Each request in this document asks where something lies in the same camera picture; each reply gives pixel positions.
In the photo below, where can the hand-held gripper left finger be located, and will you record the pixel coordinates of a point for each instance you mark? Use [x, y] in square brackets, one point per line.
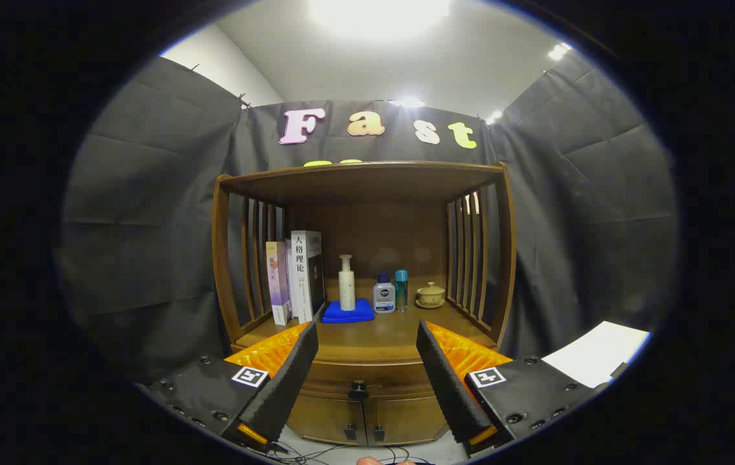
[290, 381]

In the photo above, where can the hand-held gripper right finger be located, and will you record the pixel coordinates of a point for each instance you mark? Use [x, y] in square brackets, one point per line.
[445, 381]

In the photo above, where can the brown wooden drawer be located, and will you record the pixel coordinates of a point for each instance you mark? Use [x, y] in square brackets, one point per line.
[341, 374]

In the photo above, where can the black round drawer knob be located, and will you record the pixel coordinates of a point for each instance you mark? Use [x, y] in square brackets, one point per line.
[358, 390]

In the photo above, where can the wooden cabinet door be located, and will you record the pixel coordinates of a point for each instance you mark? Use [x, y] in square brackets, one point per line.
[325, 420]
[406, 420]

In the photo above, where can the wooden countertop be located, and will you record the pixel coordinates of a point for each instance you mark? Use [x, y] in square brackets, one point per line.
[380, 332]

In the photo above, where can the brown wooden cabinet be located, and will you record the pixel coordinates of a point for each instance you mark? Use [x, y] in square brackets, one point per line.
[367, 219]

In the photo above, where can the yellow saucer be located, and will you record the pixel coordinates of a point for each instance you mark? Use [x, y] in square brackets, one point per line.
[431, 305]

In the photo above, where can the blue folded cloth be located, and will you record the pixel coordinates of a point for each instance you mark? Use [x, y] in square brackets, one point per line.
[341, 314]

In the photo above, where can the yellow lidded tea cup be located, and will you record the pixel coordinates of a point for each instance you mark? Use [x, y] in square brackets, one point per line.
[431, 294]

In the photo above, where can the purple book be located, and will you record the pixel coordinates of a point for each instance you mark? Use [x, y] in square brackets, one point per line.
[277, 284]

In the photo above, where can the teal transparent bottle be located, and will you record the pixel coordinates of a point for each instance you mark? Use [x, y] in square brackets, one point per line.
[402, 290]

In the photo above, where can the white bottle blue pump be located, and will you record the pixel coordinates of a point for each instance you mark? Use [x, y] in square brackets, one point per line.
[383, 298]

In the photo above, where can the thick white book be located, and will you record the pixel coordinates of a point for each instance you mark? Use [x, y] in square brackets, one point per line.
[300, 278]

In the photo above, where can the tall white pump bottle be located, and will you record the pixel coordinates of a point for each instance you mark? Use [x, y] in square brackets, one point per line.
[347, 287]

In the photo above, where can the large ceiling light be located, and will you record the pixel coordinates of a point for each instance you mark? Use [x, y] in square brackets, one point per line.
[377, 16]

